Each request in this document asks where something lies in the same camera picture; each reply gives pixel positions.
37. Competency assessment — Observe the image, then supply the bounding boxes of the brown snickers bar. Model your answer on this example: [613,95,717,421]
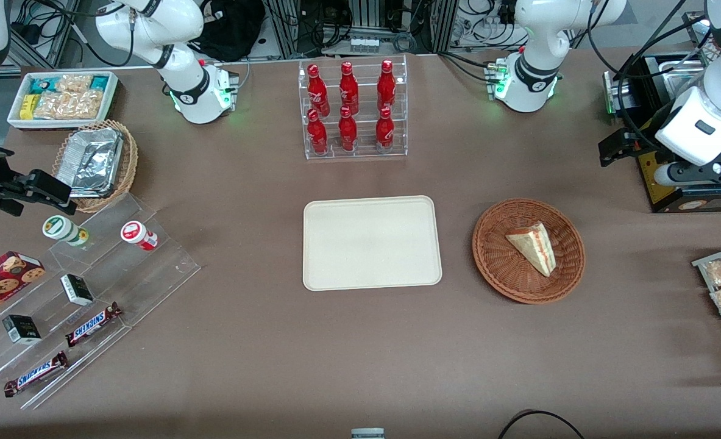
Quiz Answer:
[4,351,69,398]
[65,302,123,348]

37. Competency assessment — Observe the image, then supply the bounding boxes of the clear acrylic bottle rack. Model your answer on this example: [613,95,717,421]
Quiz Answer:
[298,54,408,160]

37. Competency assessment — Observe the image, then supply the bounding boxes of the red tartan cookie box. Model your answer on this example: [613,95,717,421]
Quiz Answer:
[0,251,46,325]

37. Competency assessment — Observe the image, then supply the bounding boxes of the large clear cracker bag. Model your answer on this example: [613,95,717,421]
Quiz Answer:
[34,91,103,121]

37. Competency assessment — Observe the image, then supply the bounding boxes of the round brown wicker basket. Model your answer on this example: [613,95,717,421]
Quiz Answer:
[472,198,586,304]

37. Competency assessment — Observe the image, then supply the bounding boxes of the black bag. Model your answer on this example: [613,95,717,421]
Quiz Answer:
[191,0,267,62]

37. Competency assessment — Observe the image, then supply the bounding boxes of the light wicker basket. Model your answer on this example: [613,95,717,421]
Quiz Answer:
[52,120,139,214]

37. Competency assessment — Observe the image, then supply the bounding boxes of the stacked aluminium foil trays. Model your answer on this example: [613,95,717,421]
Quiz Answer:
[55,127,124,199]

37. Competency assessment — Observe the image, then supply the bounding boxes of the small clear cracker bag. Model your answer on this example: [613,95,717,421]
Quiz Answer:
[55,74,93,94]

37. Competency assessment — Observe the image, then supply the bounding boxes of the red lid white jar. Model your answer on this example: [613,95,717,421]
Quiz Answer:
[121,221,158,252]

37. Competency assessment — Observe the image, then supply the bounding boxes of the green lid white jar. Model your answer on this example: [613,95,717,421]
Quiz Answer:
[42,215,90,248]

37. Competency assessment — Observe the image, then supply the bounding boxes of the clear acrylic stepped shelf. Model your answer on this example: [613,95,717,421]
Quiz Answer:
[0,194,201,410]

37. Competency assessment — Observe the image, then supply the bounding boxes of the red cola bottle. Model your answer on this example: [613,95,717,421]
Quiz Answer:
[339,61,360,116]
[307,109,329,155]
[338,106,358,152]
[307,63,330,118]
[377,59,396,113]
[375,106,395,151]

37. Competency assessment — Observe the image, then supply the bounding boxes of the triangular sandwich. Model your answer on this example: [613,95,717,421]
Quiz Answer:
[505,221,557,278]

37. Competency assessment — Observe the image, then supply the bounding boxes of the white rectangular snack bin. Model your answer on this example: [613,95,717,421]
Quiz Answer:
[7,71,119,131]

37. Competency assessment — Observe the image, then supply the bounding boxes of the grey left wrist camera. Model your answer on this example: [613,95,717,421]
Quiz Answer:
[654,160,721,187]

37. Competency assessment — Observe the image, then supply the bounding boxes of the black looping cable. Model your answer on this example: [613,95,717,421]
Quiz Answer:
[497,409,586,439]

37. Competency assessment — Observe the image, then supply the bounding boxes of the small black box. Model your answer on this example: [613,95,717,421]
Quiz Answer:
[2,315,42,345]
[60,274,94,307]

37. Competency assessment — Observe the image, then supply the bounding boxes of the cream rectangular tray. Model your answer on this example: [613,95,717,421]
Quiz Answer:
[302,195,443,291]

